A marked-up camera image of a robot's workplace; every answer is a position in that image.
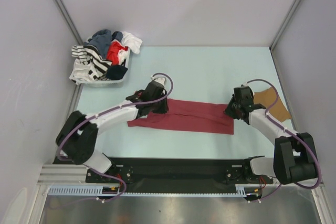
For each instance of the red garment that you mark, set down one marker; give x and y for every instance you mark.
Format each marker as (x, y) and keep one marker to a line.
(117, 53)

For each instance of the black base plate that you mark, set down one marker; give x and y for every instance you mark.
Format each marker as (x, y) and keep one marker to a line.
(187, 173)

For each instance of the striped garment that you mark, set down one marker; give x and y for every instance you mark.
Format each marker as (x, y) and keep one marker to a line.
(89, 66)

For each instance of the maroon garment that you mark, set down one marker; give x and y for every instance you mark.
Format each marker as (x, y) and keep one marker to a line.
(189, 116)

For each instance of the aluminium rail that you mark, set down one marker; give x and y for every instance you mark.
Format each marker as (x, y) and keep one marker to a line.
(62, 174)

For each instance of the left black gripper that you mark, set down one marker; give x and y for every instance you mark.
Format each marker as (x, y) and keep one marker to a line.
(164, 107)

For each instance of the white garment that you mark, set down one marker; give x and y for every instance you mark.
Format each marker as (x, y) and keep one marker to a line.
(131, 41)

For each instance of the blue grey garment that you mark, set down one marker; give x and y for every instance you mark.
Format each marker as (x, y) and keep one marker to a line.
(102, 40)

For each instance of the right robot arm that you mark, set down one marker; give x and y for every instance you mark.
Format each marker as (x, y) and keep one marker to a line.
(295, 160)

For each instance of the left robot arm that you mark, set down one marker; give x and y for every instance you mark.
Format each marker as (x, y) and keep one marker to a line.
(76, 140)

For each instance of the slotted cable duct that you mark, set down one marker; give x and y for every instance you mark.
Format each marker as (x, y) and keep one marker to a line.
(109, 191)

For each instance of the white laundry basket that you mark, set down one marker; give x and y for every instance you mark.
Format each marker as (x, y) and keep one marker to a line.
(106, 81)

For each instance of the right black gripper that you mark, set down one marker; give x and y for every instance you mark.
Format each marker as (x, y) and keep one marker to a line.
(228, 111)

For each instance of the black garment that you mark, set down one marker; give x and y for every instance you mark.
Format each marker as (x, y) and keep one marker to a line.
(116, 72)

